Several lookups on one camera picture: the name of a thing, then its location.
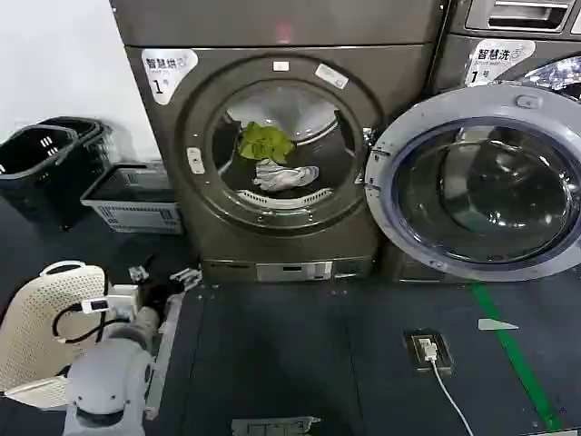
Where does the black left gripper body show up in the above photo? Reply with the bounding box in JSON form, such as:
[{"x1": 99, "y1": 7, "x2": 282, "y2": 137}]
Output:
[{"x1": 135, "y1": 277, "x2": 172, "y2": 315}]

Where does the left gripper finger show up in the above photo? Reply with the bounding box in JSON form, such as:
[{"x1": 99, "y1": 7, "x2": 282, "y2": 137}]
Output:
[
  {"x1": 168, "y1": 267, "x2": 202, "y2": 292},
  {"x1": 128, "y1": 254, "x2": 155, "y2": 285}
]

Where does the low grey plastic crate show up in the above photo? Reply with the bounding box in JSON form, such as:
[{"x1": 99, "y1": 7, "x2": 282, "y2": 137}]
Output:
[{"x1": 80, "y1": 162, "x2": 185, "y2": 236}]

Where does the cream perforated laundry basket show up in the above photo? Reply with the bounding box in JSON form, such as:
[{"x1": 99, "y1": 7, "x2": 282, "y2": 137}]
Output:
[{"x1": 0, "y1": 261, "x2": 111, "y2": 410}]

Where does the white grey cloth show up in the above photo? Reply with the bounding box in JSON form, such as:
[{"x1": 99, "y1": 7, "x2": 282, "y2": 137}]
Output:
[{"x1": 251, "y1": 159, "x2": 320, "y2": 193}]

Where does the tall black plastic basket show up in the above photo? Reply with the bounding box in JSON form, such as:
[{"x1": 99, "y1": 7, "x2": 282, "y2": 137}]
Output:
[
  {"x1": 37, "y1": 116, "x2": 113, "y2": 201},
  {"x1": 0, "y1": 125, "x2": 82, "y2": 231}
]

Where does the green cloth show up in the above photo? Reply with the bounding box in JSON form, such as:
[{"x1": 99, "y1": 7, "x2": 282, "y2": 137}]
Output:
[{"x1": 237, "y1": 121, "x2": 296, "y2": 165}]

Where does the metal floor socket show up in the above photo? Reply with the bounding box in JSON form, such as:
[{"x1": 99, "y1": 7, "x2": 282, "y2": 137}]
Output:
[{"x1": 403, "y1": 329, "x2": 454, "y2": 374}]

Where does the grey dryer with open drum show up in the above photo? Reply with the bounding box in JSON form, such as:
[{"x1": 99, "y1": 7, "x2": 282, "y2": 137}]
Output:
[{"x1": 108, "y1": 0, "x2": 449, "y2": 286}]

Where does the silver tape piece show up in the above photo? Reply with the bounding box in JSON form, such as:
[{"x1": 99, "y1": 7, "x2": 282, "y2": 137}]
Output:
[{"x1": 477, "y1": 318, "x2": 520, "y2": 332}]

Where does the round glass dryer door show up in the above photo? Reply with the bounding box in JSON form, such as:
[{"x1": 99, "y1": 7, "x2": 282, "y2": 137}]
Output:
[{"x1": 363, "y1": 84, "x2": 581, "y2": 283}]

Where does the green floor tape line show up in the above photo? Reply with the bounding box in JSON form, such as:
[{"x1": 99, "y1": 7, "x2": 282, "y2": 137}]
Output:
[{"x1": 470, "y1": 282, "x2": 565, "y2": 431}]

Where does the grey washing machine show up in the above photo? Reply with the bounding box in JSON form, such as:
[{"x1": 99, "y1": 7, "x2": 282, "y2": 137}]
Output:
[{"x1": 379, "y1": 0, "x2": 581, "y2": 285}]

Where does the silver metal floor rail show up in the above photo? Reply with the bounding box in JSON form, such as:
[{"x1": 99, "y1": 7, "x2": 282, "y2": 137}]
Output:
[{"x1": 145, "y1": 291, "x2": 186, "y2": 421}]

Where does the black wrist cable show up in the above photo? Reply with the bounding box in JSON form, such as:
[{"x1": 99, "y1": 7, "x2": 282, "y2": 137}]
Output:
[{"x1": 51, "y1": 301, "x2": 120, "y2": 346}]

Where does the white charger with cable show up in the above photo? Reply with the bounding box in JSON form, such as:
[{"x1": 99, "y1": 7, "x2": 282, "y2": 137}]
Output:
[{"x1": 419, "y1": 337, "x2": 474, "y2": 436}]

